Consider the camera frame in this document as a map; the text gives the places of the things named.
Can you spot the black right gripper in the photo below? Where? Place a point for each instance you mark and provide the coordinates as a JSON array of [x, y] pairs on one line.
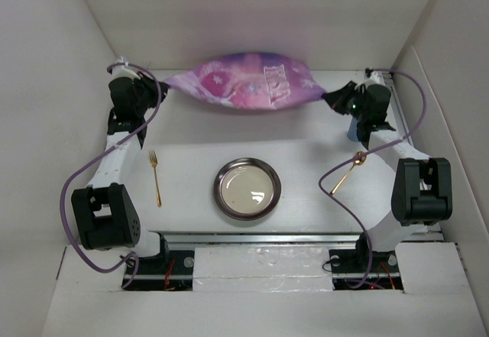
[[335, 98]]

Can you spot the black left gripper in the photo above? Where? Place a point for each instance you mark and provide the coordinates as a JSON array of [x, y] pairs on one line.
[[150, 85]]

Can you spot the blue plastic cup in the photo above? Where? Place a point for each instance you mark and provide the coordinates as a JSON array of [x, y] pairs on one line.
[[353, 129]]

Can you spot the gold spoon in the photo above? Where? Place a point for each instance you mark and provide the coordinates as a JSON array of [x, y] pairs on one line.
[[359, 160]]

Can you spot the gold fork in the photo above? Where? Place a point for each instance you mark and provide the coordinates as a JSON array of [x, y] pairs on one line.
[[153, 160]]

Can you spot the purple Elsa placemat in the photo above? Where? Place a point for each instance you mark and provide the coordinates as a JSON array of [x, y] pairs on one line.
[[250, 81]]

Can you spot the steel plate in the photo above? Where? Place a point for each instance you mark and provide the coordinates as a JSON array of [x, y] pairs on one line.
[[247, 189]]

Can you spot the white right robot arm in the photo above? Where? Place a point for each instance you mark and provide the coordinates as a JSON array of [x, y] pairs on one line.
[[422, 189]]

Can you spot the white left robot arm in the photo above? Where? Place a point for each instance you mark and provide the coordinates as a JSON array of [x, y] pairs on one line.
[[106, 218]]

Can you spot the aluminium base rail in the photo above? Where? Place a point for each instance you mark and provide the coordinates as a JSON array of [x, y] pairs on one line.
[[308, 147]]

